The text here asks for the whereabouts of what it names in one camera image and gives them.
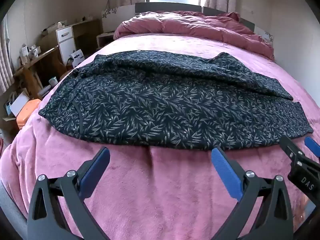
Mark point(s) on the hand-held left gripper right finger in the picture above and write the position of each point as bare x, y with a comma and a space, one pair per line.
225, 172

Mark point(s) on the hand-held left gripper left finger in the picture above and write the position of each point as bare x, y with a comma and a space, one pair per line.
96, 170

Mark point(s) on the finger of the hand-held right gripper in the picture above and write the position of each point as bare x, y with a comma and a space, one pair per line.
313, 146
287, 145

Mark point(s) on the dark leaf print pants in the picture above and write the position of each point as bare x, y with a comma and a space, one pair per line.
162, 105

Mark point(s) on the person's right hand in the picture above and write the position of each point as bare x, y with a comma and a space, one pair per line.
301, 212

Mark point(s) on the orange box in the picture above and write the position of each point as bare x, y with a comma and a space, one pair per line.
26, 112

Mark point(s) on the grey tin can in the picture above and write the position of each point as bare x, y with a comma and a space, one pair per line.
53, 82

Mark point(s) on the blue and white box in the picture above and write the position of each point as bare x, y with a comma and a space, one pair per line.
76, 58

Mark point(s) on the wooden desk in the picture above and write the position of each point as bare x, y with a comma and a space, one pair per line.
40, 65

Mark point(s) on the wooden nightstand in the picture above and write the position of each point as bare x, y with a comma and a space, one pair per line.
105, 40

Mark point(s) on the white drawer cabinet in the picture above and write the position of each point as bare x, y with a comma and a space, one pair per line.
65, 42

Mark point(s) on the striped pink curtain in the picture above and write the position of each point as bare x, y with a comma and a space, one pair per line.
5, 62

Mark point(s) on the mauve duvet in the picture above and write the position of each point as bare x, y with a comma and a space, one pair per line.
190, 26

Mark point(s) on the dark grey headboard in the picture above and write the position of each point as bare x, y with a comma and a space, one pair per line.
165, 7

